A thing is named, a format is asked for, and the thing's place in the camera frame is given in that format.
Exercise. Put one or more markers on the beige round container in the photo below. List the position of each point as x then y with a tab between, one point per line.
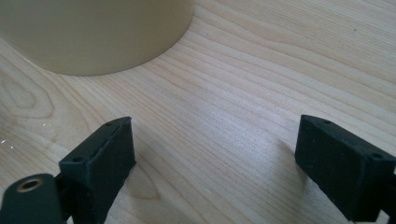
93	34

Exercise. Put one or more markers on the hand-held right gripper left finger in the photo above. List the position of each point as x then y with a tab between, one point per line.
102	161

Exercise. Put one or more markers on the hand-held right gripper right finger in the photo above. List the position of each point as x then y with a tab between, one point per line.
336	161

